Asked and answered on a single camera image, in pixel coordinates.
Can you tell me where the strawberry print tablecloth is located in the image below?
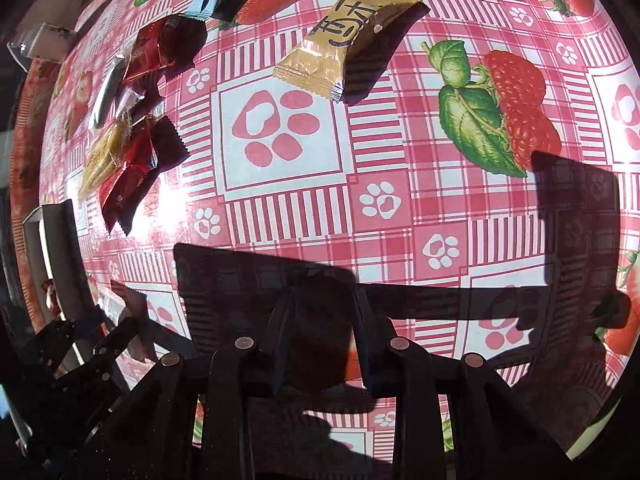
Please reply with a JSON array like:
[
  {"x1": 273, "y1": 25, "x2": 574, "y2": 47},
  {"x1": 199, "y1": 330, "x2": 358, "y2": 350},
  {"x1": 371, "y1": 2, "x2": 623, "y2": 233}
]
[{"x1": 10, "y1": 0, "x2": 640, "y2": 461}]

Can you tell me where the silver stick snack packet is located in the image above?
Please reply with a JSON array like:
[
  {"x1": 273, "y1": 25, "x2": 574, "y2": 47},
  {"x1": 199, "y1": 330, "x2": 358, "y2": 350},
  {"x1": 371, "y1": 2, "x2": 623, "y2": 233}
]
[{"x1": 89, "y1": 52, "x2": 132, "y2": 131}]

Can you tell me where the white cardboard box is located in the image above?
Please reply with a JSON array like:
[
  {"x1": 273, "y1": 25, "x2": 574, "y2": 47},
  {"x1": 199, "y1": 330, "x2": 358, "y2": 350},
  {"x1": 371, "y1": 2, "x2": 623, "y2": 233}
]
[{"x1": 21, "y1": 199, "x2": 91, "y2": 323}]

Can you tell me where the white carton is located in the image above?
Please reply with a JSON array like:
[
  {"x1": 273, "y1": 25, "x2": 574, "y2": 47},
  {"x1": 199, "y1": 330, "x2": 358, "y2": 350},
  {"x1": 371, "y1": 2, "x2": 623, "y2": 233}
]
[{"x1": 7, "y1": 22, "x2": 77, "y2": 72}]

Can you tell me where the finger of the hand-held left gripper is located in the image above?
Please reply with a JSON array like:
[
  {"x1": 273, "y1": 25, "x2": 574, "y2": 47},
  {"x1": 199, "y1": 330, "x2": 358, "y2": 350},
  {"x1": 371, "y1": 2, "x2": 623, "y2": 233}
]
[
  {"x1": 27, "y1": 316, "x2": 103, "y2": 377},
  {"x1": 92, "y1": 316, "x2": 143, "y2": 363}
]

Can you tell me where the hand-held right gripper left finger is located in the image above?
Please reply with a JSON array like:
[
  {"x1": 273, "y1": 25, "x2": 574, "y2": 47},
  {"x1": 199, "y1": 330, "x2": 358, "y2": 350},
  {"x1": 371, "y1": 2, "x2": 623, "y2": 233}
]
[{"x1": 65, "y1": 290, "x2": 301, "y2": 480}]

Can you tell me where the clear rice cracker packet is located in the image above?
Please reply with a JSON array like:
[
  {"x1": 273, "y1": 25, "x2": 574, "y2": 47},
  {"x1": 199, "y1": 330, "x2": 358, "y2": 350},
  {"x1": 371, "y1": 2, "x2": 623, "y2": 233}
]
[{"x1": 77, "y1": 87, "x2": 151, "y2": 201}]

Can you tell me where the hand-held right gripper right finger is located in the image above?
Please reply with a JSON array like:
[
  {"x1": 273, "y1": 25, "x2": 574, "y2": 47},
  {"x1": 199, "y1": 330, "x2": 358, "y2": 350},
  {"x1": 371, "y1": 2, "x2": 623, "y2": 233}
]
[{"x1": 352, "y1": 287, "x2": 576, "y2": 480}]

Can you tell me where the red snack packet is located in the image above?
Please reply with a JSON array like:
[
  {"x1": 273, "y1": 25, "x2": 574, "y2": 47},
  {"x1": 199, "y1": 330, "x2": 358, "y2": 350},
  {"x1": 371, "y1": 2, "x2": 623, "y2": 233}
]
[
  {"x1": 120, "y1": 15, "x2": 201, "y2": 86},
  {"x1": 97, "y1": 116, "x2": 168, "y2": 237}
]

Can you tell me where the gold snack packet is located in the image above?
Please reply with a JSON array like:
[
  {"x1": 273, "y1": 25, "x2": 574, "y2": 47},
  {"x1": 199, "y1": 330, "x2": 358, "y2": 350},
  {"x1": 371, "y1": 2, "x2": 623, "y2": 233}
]
[{"x1": 272, "y1": 0, "x2": 432, "y2": 104}]

